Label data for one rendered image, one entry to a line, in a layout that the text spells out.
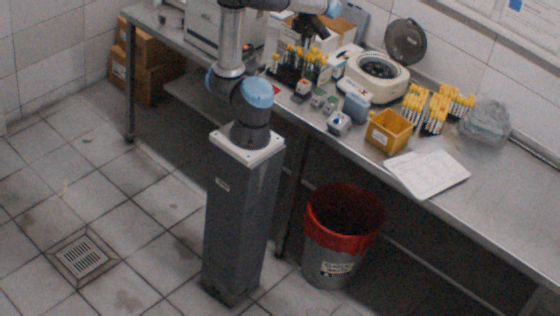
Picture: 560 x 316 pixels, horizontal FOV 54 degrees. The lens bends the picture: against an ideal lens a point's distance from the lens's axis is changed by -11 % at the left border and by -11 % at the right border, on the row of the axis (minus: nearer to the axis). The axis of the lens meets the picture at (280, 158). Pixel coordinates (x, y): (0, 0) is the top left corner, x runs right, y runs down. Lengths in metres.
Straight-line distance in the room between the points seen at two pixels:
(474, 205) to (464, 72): 0.70
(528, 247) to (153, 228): 1.84
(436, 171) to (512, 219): 0.36
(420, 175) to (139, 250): 1.44
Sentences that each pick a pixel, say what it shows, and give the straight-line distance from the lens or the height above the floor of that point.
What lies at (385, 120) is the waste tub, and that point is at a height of 0.92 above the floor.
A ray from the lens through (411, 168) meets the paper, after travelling 2.33.
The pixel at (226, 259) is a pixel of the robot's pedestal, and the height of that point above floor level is 0.31.
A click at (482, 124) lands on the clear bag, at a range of 2.62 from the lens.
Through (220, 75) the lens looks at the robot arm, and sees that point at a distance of 2.15.
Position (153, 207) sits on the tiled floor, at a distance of 3.22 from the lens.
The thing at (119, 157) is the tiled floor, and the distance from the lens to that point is 3.51.
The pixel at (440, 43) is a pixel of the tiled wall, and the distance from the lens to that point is 2.77.
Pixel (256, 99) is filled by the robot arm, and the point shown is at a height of 1.11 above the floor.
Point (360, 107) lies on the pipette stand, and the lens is 2.43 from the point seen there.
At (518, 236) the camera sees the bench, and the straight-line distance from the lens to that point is 2.30.
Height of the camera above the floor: 2.33
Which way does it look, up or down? 40 degrees down
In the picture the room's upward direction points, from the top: 11 degrees clockwise
